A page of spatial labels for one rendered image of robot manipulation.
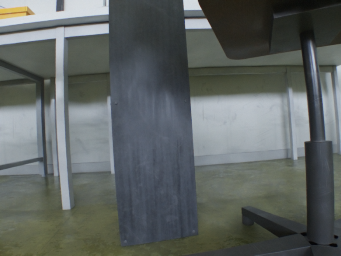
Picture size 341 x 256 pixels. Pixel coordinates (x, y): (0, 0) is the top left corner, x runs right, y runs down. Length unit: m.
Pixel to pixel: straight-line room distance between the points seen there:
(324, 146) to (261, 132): 1.56
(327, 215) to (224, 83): 1.59
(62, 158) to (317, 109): 0.96
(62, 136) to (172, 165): 0.58
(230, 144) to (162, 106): 1.36
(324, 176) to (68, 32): 1.11
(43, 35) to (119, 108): 0.69
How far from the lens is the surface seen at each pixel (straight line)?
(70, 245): 0.73
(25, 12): 1.33
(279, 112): 2.09
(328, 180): 0.45
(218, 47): 1.39
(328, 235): 0.49
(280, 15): 0.41
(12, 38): 1.26
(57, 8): 2.38
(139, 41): 0.64
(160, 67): 0.61
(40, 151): 1.99
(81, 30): 1.08
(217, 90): 1.87
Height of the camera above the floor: 0.33
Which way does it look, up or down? 2 degrees up
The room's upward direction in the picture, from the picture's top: 4 degrees counter-clockwise
